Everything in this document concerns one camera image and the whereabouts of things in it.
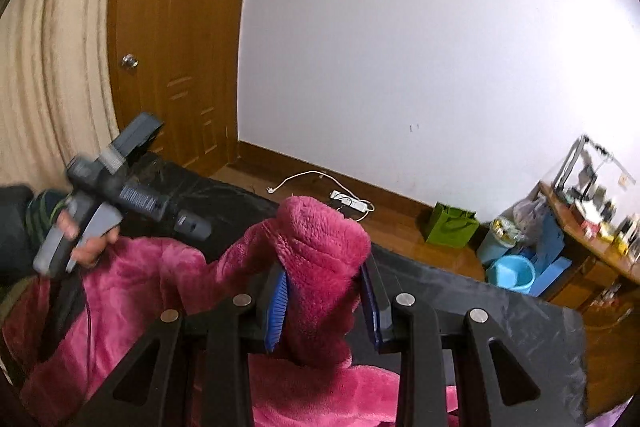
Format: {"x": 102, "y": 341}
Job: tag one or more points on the green paper bag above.
{"x": 450, "y": 226}

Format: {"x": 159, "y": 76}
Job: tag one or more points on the silver door knob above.
{"x": 129, "y": 62}

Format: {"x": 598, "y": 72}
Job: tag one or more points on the clear acrylic display case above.
{"x": 594, "y": 157}

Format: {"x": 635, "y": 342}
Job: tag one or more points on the black storage bag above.
{"x": 284, "y": 393}

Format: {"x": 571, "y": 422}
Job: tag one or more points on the dark sleeve forearm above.
{"x": 26, "y": 219}

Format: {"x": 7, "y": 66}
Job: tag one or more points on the pink fleece flower garment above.
{"x": 320, "y": 250}

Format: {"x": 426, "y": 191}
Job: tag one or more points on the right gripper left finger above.
{"x": 192, "y": 370}

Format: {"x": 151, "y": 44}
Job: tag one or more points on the blue plastic basin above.
{"x": 512, "y": 272}

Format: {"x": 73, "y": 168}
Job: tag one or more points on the clear plastic bag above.
{"x": 522, "y": 224}

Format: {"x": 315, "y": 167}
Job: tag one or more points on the wooden side desk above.
{"x": 603, "y": 287}

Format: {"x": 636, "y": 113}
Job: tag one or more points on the white power strip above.
{"x": 351, "y": 201}

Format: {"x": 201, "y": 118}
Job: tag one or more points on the blue foam board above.
{"x": 545, "y": 241}

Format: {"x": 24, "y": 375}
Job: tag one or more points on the cream striped curtain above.
{"x": 56, "y": 96}

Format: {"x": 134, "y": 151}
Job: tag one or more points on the person left hand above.
{"x": 88, "y": 254}

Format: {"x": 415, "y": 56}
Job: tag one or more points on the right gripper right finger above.
{"x": 440, "y": 356}

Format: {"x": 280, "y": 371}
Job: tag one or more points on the wooden door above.
{"x": 188, "y": 52}

